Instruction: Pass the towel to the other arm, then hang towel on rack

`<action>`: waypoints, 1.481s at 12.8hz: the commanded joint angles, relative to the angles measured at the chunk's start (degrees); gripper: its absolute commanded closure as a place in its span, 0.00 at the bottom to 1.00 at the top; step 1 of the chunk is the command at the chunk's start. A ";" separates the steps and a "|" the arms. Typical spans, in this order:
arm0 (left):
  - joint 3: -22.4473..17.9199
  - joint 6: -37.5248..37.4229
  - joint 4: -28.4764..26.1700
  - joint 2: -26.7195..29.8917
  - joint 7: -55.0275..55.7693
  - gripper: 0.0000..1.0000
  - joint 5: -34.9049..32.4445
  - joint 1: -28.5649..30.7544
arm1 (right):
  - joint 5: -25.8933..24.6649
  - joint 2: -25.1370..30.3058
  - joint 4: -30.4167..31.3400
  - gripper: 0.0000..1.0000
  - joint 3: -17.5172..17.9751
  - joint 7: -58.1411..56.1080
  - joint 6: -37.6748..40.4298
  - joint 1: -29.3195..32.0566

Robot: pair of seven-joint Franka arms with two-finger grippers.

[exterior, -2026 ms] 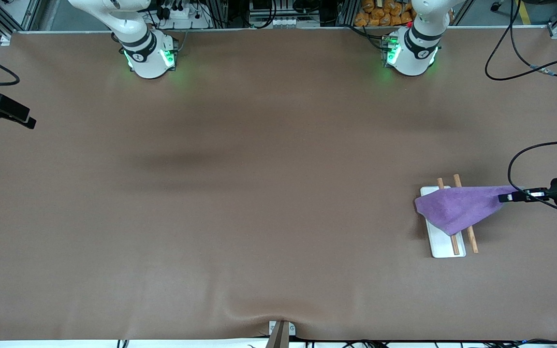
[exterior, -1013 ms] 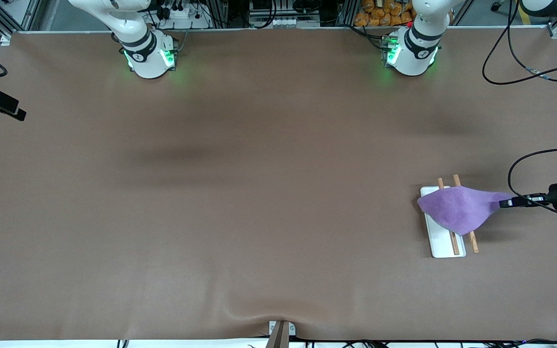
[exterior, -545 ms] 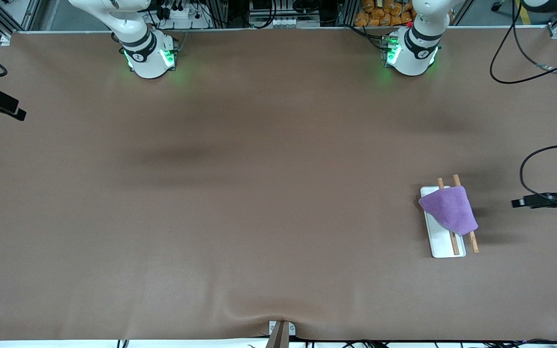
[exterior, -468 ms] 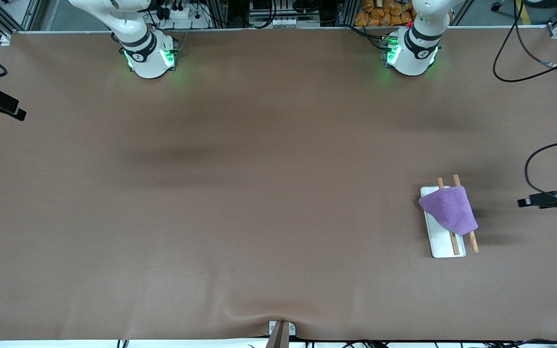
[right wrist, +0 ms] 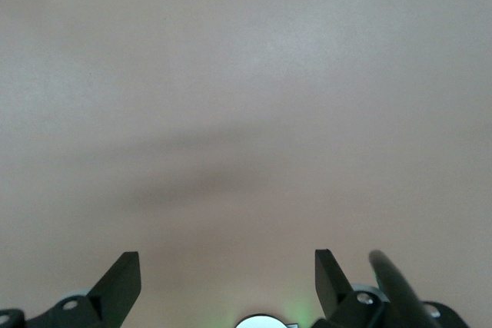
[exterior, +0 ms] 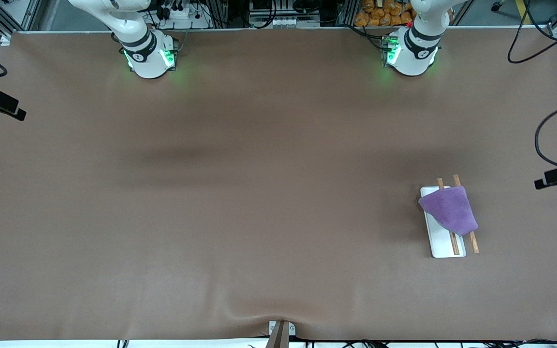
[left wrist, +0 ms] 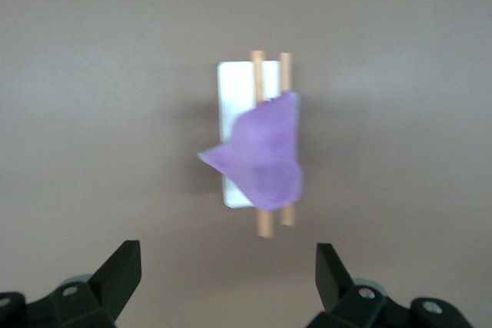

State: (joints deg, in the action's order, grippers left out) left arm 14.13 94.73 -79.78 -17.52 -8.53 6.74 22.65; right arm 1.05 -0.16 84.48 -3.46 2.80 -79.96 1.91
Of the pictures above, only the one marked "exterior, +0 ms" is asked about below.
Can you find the purple and grey towel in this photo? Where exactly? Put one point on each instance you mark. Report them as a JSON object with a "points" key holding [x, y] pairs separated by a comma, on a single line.
{"points": [[450, 210]]}

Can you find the wooden rack rod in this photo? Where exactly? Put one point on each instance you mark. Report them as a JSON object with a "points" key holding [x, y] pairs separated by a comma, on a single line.
{"points": [[474, 244], [454, 244]]}

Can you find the brown table mat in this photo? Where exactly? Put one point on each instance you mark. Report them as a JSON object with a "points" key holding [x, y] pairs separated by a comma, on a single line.
{"points": [[114, 217]]}

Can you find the white power strip with plugs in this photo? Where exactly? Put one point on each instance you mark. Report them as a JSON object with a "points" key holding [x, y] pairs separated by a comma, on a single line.
{"points": [[186, 14]]}

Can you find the pile of orange packages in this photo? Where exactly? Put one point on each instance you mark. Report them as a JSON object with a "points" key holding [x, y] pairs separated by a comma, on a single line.
{"points": [[385, 12]]}

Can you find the brown metal bar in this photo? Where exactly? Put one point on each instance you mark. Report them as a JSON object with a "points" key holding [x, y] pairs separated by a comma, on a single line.
{"points": [[278, 338]]}

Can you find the white rack base plate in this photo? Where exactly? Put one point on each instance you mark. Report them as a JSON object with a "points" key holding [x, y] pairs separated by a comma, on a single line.
{"points": [[440, 244]]}

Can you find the grey metal table bracket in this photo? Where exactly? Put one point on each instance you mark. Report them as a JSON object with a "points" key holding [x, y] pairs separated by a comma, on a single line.
{"points": [[292, 329]]}

